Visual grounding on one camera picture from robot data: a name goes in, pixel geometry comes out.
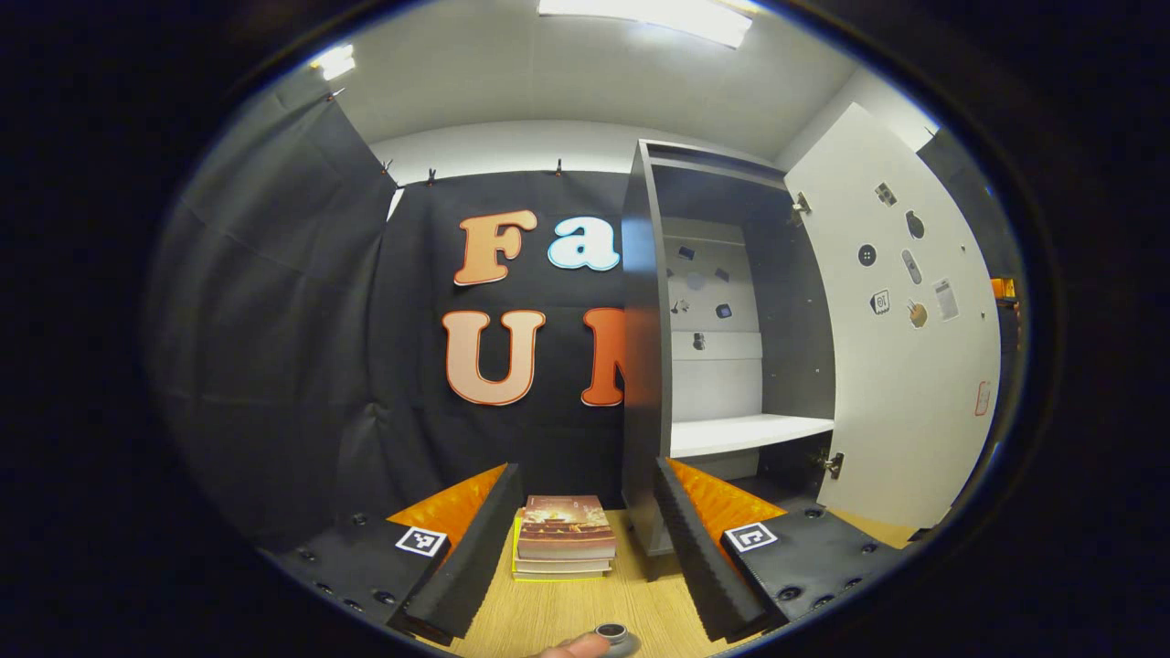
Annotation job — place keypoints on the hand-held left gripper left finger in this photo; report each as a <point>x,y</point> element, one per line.
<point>480,557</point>

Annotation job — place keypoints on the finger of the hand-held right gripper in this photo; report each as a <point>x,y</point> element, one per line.
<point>1003,290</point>

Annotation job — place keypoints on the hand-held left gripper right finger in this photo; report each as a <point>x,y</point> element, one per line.
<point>695,567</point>

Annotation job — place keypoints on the silver bottle with colourful label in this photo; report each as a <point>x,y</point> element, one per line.
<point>614,632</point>

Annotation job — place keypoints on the beige cabinet door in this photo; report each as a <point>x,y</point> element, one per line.
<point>914,411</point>

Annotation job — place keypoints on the white cabinet shelf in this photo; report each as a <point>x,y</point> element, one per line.
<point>749,431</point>

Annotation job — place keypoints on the metal door hinge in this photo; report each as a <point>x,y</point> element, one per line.
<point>801,206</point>
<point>832,464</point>

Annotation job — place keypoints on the yellow cover book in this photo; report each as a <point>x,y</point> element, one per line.
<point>515,548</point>

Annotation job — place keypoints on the pale paged book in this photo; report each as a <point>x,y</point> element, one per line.
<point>562,567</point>

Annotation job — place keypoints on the brown picture cover book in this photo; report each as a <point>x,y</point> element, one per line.
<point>567,525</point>

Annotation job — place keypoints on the black backdrop cloth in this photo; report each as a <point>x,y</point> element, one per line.
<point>274,347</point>

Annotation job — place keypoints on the large ceiling light panel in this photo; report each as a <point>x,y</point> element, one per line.
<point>649,16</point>

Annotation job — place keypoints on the narrow ceiling light panel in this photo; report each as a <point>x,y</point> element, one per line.
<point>335,62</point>

